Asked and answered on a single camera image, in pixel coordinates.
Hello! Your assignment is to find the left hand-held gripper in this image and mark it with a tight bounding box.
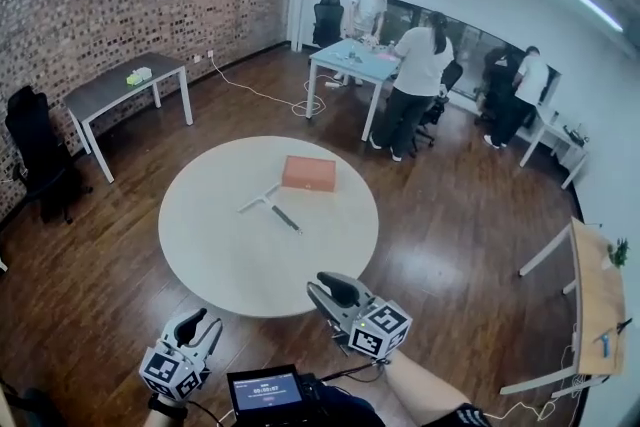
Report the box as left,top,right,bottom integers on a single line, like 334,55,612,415
138,308,224,404

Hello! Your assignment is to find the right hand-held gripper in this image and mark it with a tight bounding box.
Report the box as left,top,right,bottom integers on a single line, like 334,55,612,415
306,271,414,360

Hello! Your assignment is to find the white T-shaped tool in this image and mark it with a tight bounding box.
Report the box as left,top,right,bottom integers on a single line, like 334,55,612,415
236,184,305,236

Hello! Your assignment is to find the person's right forearm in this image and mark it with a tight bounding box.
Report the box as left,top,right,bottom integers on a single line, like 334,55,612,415
382,349,481,427

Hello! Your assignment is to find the round white table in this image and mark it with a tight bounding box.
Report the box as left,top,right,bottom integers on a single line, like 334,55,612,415
158,135,380,319

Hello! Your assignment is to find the black wristband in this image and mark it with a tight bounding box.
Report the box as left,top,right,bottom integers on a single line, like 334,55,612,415
147,393,189,421

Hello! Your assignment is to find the black screen device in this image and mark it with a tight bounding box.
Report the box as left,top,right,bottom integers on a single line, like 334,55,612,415
226,364,314,427

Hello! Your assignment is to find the person's black shirt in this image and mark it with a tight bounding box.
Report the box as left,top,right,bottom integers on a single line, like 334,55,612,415
299,379,496,427

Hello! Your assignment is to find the orange flat box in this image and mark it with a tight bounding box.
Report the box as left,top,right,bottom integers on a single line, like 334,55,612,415
280,155,337,193

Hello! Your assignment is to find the light blue table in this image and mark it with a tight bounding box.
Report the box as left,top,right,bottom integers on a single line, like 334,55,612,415
305,38,401,142

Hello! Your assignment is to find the black high-back office chair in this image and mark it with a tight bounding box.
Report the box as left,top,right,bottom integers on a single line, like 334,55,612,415
4,85,94,226

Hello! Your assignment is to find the black swivel chair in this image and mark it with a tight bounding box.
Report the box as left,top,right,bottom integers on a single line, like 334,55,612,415
412,59,465,151

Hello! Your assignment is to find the dark-top table with white legs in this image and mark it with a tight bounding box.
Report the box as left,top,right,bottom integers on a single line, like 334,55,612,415
63,53,194,185

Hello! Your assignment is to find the wooden desk with white legs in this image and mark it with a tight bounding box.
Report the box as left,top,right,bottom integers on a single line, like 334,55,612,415
499,216,631,399

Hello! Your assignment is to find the small white desk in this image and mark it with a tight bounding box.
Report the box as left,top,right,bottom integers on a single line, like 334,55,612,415
517,102,591,190

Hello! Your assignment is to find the black mesh office chair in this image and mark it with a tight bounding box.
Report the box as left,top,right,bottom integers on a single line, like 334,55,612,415
312,0,345,49

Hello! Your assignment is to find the small green plant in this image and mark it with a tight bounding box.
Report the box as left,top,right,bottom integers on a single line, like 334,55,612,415
607,237,631,269

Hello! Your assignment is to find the black desktop device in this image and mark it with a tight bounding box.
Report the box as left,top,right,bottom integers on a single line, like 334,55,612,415
562,123,589,147

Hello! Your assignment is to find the dark window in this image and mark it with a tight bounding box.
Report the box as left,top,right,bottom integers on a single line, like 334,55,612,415
387,0,561,106

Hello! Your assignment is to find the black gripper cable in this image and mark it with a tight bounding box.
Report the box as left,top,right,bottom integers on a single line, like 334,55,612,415
319,319,392,384

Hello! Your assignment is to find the long white floor cable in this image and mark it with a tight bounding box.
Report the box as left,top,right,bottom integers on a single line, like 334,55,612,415
209,56,326,119

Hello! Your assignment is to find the thin white desk cable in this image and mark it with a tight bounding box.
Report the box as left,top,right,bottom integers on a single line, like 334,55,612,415
487,324,591,421

